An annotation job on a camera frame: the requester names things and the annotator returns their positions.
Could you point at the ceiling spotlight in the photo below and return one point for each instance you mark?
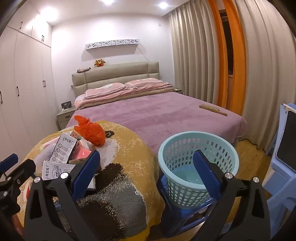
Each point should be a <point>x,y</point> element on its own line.
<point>163,5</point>
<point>109,1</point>

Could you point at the white plastic bag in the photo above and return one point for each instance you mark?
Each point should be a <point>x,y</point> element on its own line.
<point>44,150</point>

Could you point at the leopard print hair band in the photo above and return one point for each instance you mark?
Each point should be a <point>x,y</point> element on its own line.
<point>83,70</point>

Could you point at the pink packet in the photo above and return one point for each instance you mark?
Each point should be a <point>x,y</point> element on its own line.
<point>83,153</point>

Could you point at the white patterned wall shelf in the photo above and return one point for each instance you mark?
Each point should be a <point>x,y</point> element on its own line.
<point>112,43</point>

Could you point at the dark box on nightstand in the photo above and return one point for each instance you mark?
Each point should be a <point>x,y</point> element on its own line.
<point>66,105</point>

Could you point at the blue plastic stool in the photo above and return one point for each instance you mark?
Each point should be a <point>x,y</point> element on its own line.
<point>171,217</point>

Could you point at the pink pillow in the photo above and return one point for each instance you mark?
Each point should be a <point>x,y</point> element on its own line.
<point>104,90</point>
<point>143,82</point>

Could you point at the wooden brush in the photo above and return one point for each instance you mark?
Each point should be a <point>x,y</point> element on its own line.
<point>212,109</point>

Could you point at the purple bedspread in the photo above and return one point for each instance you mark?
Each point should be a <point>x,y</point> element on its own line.
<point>161,111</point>

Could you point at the orange curtain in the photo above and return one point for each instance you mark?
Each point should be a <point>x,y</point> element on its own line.
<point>218,58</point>
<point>238,76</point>

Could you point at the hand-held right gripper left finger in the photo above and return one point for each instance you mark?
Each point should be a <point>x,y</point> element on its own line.
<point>86,171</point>

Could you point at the beige upholstered headboard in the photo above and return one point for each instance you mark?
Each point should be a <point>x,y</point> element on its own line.
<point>120,71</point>

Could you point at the orange plastic bag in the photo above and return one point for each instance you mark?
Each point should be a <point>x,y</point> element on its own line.
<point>92,132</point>

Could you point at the grey nightstand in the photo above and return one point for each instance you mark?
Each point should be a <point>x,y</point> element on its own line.
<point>64,118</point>

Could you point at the beige curtain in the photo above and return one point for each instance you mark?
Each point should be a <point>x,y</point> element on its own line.
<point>268,69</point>
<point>192,53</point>

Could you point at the orange plush toy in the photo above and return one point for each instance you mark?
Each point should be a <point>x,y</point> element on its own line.
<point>99,63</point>

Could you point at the tall white printed box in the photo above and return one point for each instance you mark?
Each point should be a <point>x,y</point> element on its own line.
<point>64,146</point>

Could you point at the yellow printed blanket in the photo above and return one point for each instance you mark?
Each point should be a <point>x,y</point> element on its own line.
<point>134,148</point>

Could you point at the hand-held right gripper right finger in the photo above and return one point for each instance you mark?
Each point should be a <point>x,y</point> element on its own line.
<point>205,171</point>

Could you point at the dark window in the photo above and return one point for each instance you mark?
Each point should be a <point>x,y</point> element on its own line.
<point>227,46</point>

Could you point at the small dotted box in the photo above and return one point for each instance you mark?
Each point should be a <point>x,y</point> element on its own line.
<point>75,134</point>

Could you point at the light blue plastic basket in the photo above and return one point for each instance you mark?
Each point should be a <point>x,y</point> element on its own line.
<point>175,148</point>

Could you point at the white wardrobe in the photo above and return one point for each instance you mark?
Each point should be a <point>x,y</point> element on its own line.
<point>23,81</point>

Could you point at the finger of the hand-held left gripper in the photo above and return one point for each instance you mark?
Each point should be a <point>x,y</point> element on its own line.
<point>23,170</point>
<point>9,160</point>

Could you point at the light blue plastic chair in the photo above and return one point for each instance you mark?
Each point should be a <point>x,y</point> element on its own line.
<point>277,180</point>

